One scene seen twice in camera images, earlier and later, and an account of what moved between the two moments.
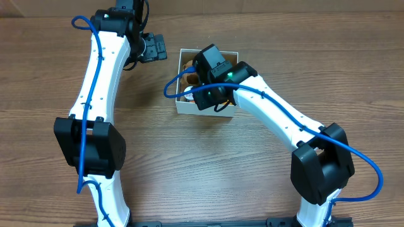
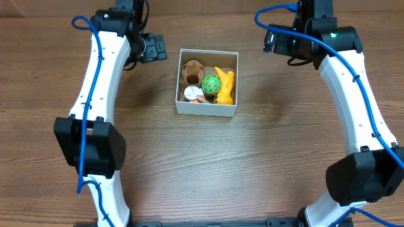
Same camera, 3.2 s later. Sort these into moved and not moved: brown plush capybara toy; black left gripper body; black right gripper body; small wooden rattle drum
Moved: black right gripper body
Not moved: small wooden rattle drum; brown plush capybara toy; black left gripper body
